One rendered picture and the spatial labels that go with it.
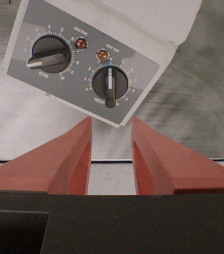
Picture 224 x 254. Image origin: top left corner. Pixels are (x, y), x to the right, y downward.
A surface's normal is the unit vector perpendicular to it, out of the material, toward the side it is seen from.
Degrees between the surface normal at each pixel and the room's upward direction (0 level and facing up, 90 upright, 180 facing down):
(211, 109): 0
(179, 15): 0
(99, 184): 0
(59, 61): 30
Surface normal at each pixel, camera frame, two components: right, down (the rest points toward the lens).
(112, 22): 0.00, 0.59
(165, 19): 0.25, 0.16
